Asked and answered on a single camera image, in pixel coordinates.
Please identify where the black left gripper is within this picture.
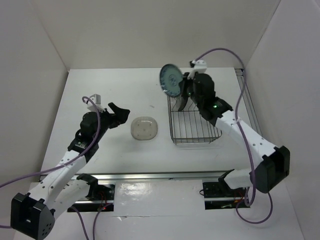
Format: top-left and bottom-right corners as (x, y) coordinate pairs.
(94, 102), (130, 142)

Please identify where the black glossy round plate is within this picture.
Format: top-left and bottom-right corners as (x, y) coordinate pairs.
(176, 96), (189, 112)

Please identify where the blue floral ceramic plate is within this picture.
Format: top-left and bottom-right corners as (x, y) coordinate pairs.
(159, 63), (184, 98)

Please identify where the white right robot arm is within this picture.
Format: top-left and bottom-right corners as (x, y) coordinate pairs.
(179, 72), (290, 196)

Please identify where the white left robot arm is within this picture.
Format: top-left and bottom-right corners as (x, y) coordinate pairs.
(10, 100), (130, 240)

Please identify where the smoky grey glass plate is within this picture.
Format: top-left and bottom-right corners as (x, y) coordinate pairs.
(130, 116), (158, 141)

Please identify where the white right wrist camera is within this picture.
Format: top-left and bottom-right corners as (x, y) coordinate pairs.
(187, 59), (207, 79)

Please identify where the grey wire dish rack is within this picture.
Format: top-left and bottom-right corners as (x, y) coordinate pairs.
(167, 96), (222, 146)

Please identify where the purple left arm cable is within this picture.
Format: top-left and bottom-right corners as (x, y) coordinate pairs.
(0, 96), (108, 240)

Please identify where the aluminium right side rail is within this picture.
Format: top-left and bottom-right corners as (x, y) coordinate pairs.
(234, 68), (262, 134)

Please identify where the aluminium rail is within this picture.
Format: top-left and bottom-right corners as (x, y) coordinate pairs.
(234, 68), (262, 134)
(38, 169), (251, 183)

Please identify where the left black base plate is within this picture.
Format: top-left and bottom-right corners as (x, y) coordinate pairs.
(72, 184), (115, 213)

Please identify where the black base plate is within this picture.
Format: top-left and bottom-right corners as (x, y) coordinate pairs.
(72, 184), (115, 213)
(199, 181), (248, 210)

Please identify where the aluminium front rail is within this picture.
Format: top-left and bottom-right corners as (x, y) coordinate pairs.
(38, 169), (251, 183)

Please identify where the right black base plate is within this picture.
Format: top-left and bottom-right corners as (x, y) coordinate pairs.
(199, 181), (248, 210)

